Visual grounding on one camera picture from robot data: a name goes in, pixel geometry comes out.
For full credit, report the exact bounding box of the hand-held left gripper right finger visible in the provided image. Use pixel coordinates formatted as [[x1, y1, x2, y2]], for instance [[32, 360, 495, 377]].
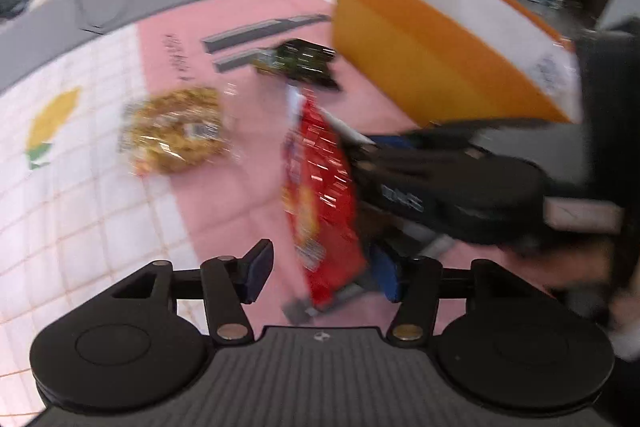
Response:
[[372, 252, 533, 349]]

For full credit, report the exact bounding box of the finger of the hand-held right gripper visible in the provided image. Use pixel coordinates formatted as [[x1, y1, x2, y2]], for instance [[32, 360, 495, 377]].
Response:
[[350, 147, 441, 214], [367, 119, 571, 152]]

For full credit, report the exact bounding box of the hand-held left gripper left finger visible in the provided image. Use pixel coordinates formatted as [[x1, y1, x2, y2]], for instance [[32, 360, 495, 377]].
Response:
[[111, 238, 276, 348]]

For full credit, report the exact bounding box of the large red snack bag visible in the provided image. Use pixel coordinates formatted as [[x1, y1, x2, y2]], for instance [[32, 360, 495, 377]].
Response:
[[280, 87, 372, 324]]

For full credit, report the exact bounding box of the orange cardboard box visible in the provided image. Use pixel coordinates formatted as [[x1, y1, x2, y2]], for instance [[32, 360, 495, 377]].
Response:
[[331, 0, 584, 128]]

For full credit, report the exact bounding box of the person's right forearm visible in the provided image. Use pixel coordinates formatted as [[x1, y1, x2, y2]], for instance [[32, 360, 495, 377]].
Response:
[[542, 19, 640, 358]]

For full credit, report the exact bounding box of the dark green snack packet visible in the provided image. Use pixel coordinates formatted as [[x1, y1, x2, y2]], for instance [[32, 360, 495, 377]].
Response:
[[251, 39, 342, 94]]

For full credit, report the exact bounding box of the golden snack packet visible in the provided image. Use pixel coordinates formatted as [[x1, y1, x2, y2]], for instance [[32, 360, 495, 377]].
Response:
[[119, 87, 234, 178]]

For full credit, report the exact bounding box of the pink white printed tablecloth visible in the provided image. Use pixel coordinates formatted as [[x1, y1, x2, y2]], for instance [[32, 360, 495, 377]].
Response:
[[0, 0, 640, 427]]

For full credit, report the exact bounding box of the black cable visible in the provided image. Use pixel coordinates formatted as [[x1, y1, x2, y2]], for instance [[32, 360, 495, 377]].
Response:
[[74, 0, 137, 34]]

